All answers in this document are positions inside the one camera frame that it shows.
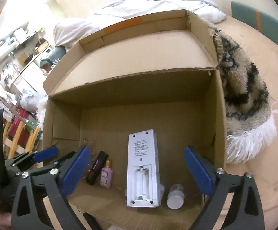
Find pink hair claw clip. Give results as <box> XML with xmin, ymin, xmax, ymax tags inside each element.
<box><xmin>81</xmin><ymin>139</ymin><xmax>96</xmax><ymax>180</ymax></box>

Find black flashlight with strap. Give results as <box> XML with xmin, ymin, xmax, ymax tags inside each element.
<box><xmin>86</xmin><ymin>151</ymin><xmax>108</xmax><ymax>185</ymax></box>

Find pink perfume bottle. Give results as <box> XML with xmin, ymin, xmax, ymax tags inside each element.
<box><xmin>100</xmin><ymin>158</ymin><xmax>113</xmax><ymax>188</ymax></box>

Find white cap pill bottle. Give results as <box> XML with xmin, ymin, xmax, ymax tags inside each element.
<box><xmin>167</xmin><ymin>184</ymin><xmax>185</xmax><ymax>210</ymax></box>

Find white remote control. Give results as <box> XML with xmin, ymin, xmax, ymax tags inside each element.
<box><xmin>126</xmin><ymin>129</ymin><xmax>162</xmax><ymax>208</ymax></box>

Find person's left hand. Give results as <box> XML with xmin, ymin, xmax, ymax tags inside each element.
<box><xmin>0</xmin><ymin>211</ymin><xmax>12</xmax><ymax>230</ymax></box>

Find grey plastic bag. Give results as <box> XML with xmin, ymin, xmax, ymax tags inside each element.
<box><xmin>20</xmin><ymin>90</ymin><xmax>47</xmax><ymax>113</ymax></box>

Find shaggy black beige rug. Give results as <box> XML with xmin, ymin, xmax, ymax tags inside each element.
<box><xmin>200</xmin><ymin>18</ymin><xmax>277</xmax><ymax>165</ymax></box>

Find white kitchen cabinets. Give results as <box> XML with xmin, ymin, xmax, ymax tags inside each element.
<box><xmin>10</xmin><ymin>62</ymin><xmax>46</xmax><ymax>94</ymax></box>

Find open cardboard box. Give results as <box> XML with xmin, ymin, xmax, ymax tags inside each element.
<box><xmin>43</xmin><ymin>10</ymin><xmax>226</xmax><ymax>229</ymax></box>

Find white water heater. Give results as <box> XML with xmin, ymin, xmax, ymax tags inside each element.
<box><xmin>0</xmin><ymin>37</ymin><xmax>18</xmax><ymax>61</ymax></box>

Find white crumpled duvet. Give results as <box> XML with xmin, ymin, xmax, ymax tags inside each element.
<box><xmin>53</xmin><ymin>0</ymin><xmax>227</xmax><ymax>52</ymax></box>

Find teal cushion orange stripe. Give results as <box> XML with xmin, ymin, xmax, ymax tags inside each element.
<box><xmin>231</xmin><ymin>1</ymin><xmax>278</xmax><ymax>45</ymax></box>

